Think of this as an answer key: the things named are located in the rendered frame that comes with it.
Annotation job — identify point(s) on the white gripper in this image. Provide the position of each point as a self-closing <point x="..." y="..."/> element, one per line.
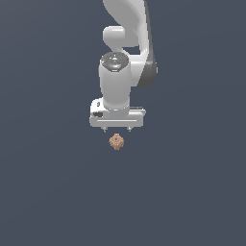
<point x="115" y="120"/>

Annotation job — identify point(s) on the small tan knobbly object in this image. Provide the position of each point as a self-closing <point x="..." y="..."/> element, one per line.
<point x="116" y="142"/>

